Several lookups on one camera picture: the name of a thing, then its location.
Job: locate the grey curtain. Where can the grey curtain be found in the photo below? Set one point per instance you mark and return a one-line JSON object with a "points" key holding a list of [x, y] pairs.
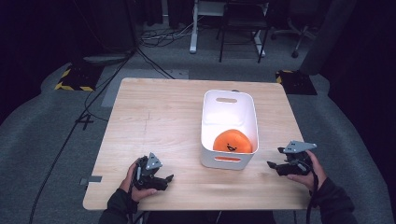
{"points": [[327, 34]]}

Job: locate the black yellow striped base plate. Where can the black yellow striped base plate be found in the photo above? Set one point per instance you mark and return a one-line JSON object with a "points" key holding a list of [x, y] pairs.
{"points": [[295, 82], [77, 79]]}

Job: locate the orange plush toy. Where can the orange plush toy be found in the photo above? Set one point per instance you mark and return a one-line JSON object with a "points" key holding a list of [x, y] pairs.
{"points": [[233, 143]]}

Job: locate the black chair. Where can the black chair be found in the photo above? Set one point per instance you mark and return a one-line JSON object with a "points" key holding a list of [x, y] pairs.
{"points": [[243, 21]]}

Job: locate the office swivel chair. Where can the office swivel chair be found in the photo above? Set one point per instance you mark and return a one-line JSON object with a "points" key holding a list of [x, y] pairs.
{"points": [[295, 34]]}

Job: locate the white desk frame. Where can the white desk frame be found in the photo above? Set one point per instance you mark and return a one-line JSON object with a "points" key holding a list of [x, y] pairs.
{"points": [[194, 31]]}

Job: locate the white plastic basket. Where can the white plastic basket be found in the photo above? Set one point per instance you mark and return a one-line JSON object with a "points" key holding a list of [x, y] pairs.
{"points": [[229, 115]]}

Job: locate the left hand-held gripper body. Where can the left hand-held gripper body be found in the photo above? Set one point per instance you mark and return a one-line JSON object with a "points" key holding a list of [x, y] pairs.
{"points": [[149, 174]]}

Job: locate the person's left hand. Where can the person's left hand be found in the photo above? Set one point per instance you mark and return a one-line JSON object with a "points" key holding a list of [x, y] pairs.
{"points": [[132, 189]]}

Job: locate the person's right hand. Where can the person's right hand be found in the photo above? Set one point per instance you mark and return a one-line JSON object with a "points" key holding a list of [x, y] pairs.
{"points": [[313, 174]]}

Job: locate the grey tape strip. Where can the grey tape strip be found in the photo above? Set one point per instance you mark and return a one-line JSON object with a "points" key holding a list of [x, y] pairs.
{"points": [[91, 179]]}

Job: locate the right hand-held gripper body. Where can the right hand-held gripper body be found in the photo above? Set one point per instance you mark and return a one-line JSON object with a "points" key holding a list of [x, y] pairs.
{"points": [[297, 157]]}

